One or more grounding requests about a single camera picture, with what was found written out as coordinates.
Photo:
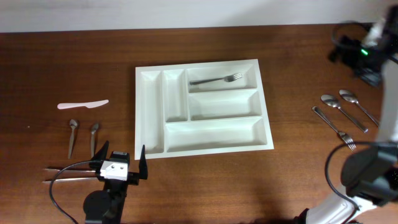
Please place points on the small metal teaspoon right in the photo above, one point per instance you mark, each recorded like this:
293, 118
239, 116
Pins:
93, 131

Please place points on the white plastic cutlery tray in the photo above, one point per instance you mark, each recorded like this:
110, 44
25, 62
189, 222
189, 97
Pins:
176, 119

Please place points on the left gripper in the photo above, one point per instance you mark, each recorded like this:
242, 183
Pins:
133, 178

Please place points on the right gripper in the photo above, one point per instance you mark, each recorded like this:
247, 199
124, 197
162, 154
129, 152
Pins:
370, 76

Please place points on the small metal teaspoon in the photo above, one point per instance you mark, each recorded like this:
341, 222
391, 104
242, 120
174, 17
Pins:
93, 131
74, 125

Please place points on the long metal fork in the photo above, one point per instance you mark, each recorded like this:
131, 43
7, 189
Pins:
346, 138

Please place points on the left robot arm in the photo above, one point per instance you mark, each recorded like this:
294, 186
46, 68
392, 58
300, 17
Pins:
106, 205

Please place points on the metal serving tongs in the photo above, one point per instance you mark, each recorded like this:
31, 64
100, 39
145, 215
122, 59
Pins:
70, 179

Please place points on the small metal teaspoon left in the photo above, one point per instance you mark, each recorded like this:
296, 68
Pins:
74, 125

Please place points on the white plastic knife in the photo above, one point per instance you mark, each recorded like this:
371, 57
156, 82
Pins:
93, 104

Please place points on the metal tablespoon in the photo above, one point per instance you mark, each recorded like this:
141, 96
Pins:
352, 98
332, 101

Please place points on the short metal fork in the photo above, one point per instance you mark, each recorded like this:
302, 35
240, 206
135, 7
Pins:
228, 78

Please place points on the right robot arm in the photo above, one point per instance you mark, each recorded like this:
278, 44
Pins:
368, 177

